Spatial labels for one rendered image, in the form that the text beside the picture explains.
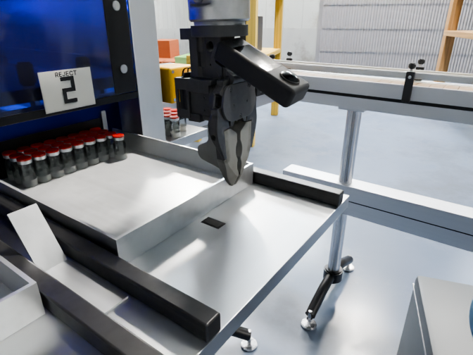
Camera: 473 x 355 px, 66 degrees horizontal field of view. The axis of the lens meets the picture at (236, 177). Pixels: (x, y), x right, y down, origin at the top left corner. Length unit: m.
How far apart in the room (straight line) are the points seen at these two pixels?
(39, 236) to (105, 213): 0.11
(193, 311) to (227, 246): 0.13
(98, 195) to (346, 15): 8.02
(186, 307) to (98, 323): 0.07
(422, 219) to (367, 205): 0.18
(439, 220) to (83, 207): 1.12
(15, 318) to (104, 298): 0.07
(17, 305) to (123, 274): 0.09
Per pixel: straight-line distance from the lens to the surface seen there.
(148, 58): 0.73
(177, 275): 0.39
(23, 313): 0.37
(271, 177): 0.56
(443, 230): 1.39
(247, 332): 1.43
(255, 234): 0.45
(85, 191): 0.59
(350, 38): 8.42
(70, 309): 0.35
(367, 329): 1.63
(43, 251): 0.44
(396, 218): 1.40
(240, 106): 0.48
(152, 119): 0.74
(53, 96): 0.62
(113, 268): 0.38
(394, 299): 1.80
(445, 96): 1.23
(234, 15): 0.45
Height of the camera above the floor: 1.12
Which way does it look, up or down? 24 degrees down
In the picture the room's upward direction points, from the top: straight up
